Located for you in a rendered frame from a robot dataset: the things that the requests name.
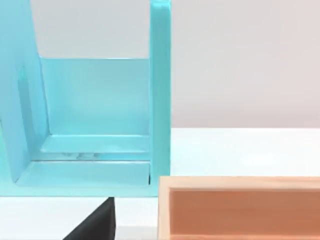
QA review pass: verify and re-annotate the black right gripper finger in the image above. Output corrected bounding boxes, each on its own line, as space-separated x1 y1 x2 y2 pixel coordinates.
62 196 117 240

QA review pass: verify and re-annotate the light blue rack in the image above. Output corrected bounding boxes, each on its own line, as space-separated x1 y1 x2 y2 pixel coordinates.
0 0 173 198

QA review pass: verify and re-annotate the shallow salmon-coloured box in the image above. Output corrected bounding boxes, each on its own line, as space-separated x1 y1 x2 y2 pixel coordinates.
157 175 320 240

